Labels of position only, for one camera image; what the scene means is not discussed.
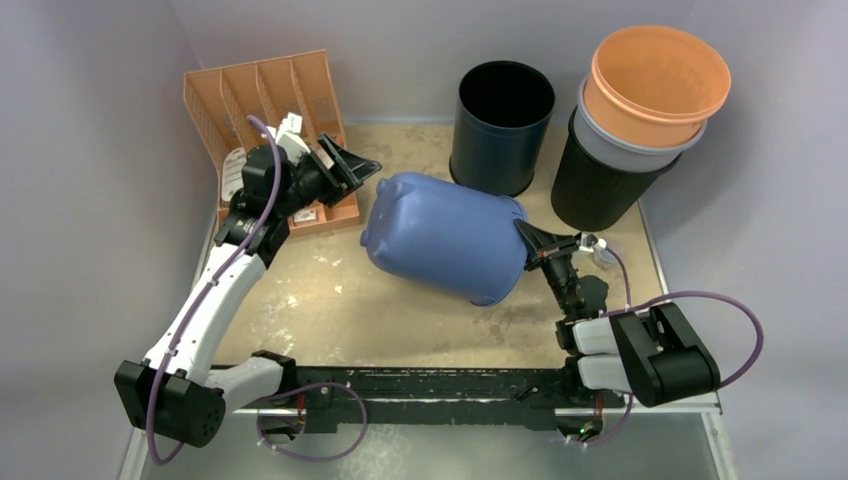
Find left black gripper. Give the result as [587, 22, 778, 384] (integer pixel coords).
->
[276, 135, 380, 218]

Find large blue plastic bucket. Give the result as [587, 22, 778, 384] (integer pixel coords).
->
[360, 172, 527, 307]

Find dark navy cylindrical bin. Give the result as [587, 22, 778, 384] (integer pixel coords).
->
[449, 60, 556, 197]

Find orange plastic bucket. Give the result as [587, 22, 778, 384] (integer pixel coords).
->
[580, 25, 732, 148]

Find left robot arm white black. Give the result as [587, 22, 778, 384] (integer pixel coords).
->
[114, 134, 382, 448]

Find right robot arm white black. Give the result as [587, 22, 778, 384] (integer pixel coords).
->
[514, 220, 721, 407]

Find small boxes in organizer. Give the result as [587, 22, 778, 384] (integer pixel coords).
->
[292, 208, 318, 224]

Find black ribbed bin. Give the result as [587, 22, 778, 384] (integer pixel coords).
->
[550, 109, 680, 232]

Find white oval package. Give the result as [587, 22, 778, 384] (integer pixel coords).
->
[220, 147, 247, 203]

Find grey plastic bucket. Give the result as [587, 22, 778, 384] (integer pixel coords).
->
[570, 76, 706, 173]

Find orange plastic file organizer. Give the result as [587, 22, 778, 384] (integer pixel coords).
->
[183, 50, 347, 224]

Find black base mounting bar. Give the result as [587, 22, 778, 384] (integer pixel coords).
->
[254, 349, 627, 435]

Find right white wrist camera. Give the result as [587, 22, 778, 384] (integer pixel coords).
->
[576, 232, 608, 253]

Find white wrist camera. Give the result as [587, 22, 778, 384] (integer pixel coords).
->
[576, 232, 608, 253]
[267, 112, 309, 151]

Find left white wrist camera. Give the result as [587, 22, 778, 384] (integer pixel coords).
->
[267, 112, 309, 151]

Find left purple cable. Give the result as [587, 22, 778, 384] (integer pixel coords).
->
[144, 115, 369, 465]

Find aluminium frame rail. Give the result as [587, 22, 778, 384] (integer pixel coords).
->
[228, 394, 720, 414]

